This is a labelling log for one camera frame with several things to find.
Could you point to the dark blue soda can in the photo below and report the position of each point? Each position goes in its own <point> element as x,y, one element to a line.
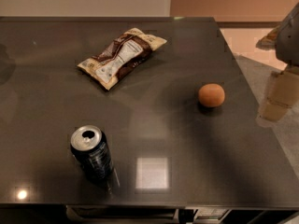
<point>89,147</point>

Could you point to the orange fruit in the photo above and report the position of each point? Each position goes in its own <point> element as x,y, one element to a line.
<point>211,95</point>

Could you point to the brown white snack bag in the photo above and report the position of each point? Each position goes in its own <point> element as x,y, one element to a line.
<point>121,57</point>

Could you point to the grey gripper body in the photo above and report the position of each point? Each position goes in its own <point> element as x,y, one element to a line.
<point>289,41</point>

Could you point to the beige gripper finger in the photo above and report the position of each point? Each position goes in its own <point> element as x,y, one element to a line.
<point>281,94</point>
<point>268,41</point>

